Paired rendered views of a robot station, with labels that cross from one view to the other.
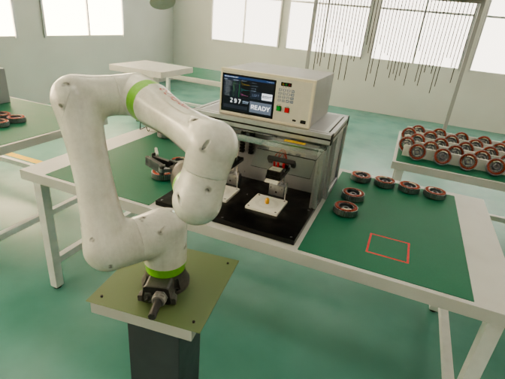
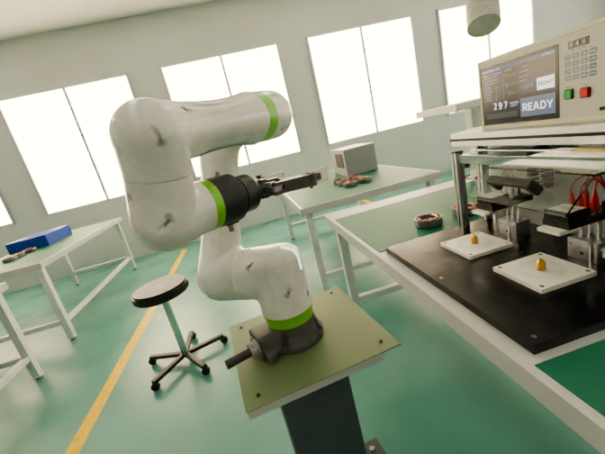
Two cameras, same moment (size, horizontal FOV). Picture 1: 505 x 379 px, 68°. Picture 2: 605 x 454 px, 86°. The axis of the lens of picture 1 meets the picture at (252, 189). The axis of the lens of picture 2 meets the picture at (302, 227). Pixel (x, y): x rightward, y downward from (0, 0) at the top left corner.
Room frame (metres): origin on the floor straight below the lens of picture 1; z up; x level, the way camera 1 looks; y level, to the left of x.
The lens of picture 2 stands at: (0.69, -0.45, 1.24)
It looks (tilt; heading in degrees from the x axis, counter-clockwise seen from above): 15 degrees down; 62
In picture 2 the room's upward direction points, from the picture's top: 14 degrees counter-clockwise
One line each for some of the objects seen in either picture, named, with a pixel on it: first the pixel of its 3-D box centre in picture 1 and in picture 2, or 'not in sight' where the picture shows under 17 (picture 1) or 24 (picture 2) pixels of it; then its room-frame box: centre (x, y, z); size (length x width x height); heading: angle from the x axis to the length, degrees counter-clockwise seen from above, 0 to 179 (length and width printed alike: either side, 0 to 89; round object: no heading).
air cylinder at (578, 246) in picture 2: (277, 188); (590, 247); (1.66, -0.12, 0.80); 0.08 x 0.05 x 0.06; 70
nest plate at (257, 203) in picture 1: (266, 204); (541, 270); (1.52, -0.07, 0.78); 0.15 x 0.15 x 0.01; 70
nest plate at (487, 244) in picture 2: (219, 191); (474, 244); (1.61, 0.16, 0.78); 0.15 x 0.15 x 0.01; 70
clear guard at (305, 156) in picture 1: (292, 153); (576, 171); (1.50, -0.15, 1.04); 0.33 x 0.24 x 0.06; 160
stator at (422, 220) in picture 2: (162, 173); (428, 220); (1.77, 0.46, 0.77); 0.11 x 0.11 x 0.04
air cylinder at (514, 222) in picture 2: (232, 177); (513, 226); (1.74, 0.11, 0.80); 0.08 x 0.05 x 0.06; 70
